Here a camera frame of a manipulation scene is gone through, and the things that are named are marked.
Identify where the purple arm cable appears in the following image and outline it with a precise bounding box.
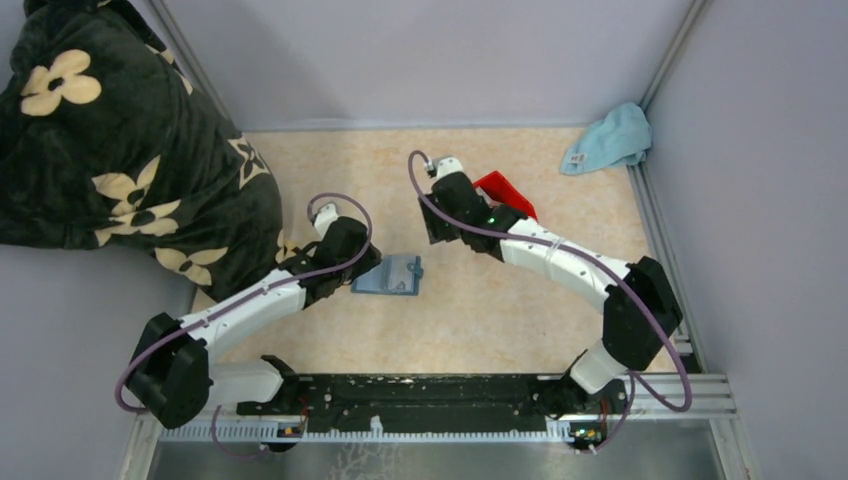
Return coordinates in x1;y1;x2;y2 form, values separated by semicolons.
114;192;374;460
406;150;694;455

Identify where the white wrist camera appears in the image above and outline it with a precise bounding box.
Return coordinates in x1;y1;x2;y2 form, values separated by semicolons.
312;202;339;239
426;156;464;180

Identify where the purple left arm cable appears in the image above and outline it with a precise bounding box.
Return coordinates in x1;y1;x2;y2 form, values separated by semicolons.
114;192;374;460

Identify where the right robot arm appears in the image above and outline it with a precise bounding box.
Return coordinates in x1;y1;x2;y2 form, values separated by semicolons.
418;171;682;412

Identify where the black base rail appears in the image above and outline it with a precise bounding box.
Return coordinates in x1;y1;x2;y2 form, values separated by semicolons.
228;370;631;446

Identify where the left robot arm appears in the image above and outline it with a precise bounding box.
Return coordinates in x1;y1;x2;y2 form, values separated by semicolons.
119;215;381;429

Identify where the red plastic bin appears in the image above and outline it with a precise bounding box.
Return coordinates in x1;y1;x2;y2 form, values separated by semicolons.
472;170;538;220

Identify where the light blue cloth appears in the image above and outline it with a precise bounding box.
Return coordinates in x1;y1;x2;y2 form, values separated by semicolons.
560;102;653;176

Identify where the teal card holder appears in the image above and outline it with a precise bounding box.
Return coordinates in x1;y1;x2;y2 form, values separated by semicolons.
351;255;424;296

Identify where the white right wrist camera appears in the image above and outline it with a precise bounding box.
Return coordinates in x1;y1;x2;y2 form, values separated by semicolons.
426;156;464;180

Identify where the black floral blanket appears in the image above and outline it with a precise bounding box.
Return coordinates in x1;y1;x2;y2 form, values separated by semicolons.
1;1;286;301

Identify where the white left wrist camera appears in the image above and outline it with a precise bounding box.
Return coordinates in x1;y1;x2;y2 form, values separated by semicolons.
312;202;339;239

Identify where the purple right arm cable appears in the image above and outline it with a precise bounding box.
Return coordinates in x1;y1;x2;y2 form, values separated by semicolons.
406;150;694;455

